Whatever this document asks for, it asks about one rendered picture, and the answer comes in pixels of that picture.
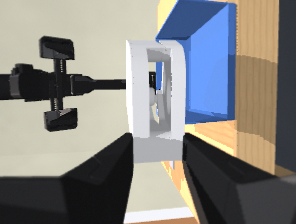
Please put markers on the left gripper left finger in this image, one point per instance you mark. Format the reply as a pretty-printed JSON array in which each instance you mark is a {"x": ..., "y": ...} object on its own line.
[{"x": 97, "y": 192}]

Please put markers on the blue open-top tray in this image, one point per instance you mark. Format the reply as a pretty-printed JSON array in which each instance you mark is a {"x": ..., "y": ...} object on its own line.
[{"x": 207, "y": 31}]

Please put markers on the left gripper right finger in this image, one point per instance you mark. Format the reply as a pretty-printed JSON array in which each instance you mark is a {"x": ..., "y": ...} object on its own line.
[{"x": 227, "y": 190}]

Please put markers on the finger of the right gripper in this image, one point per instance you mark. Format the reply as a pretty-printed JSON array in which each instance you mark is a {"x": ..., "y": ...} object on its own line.
[
  {"x": 50, "y": 52},
  {"x": 70, "y": 117}
]

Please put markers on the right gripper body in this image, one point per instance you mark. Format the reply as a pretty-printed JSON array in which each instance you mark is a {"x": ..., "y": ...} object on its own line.
[{"x": 53, "y": 81}]

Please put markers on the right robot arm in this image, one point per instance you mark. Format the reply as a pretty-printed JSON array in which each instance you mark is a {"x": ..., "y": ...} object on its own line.
[{"x": 27, "y": 84}]

